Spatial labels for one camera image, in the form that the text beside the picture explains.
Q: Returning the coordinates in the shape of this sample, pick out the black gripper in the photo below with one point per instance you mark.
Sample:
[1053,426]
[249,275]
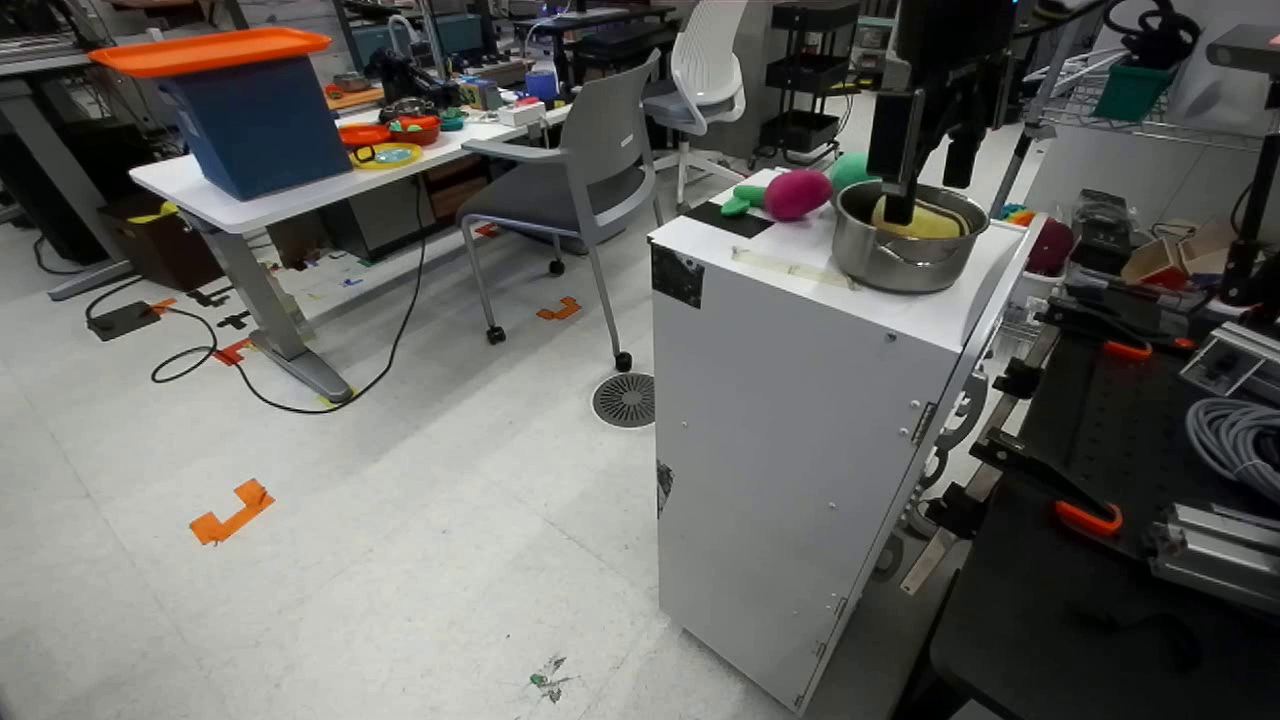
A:
[943,99]

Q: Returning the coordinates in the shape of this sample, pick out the stainless steel pot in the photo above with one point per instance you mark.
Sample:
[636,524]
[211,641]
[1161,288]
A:
[895,260]

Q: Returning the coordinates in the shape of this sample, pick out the green plush ball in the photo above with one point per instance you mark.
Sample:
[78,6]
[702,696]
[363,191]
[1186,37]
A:
[852,168]

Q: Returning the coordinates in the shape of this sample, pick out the pink plush with green leaves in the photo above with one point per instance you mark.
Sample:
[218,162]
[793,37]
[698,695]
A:
[799,195]

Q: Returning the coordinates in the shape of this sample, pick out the dark red round plush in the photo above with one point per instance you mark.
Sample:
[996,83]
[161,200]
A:
[1050,245]

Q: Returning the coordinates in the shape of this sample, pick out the black shelf cart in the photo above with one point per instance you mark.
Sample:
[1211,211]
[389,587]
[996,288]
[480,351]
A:
[807,83]

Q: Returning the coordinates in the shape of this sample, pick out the teal box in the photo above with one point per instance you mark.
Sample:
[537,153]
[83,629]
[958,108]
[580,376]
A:
[1138,91]

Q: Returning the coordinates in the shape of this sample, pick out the white swivel chair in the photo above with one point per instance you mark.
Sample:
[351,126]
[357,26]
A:
[707,75]

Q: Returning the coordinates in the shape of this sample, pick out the white toy kitchen cabinet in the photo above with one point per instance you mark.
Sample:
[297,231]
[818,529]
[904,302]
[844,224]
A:
[772,454]

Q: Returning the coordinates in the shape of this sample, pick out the grey plastic chair on castors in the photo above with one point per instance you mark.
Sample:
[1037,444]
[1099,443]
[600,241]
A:
[574,187]

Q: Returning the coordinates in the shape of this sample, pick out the round grey floor drain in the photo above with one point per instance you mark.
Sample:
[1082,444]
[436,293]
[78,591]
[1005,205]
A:
[627,401]

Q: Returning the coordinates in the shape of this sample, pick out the red bowl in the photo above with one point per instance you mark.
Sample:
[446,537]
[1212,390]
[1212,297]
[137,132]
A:
[386,130]

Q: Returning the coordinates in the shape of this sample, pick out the blue storage bin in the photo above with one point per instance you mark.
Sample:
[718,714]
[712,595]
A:
[261,132]

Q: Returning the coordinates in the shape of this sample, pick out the white desk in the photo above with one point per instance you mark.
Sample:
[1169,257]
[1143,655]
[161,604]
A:
[254,200]

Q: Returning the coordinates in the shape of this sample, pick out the orange bin lid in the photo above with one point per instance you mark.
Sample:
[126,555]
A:
[207,51]

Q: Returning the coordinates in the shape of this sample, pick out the black power brick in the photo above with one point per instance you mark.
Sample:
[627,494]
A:
[123,322]

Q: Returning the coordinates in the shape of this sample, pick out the grey side desk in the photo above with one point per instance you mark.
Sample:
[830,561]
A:
[43,144]

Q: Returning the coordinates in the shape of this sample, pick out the black camera tripod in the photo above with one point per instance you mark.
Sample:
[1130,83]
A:
[1252,200]

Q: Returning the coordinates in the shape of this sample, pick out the silver metal bracket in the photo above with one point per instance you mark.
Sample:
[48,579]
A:
[1234,361]

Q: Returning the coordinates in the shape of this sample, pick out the aluminium rail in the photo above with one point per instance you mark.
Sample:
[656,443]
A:
[1222,555]

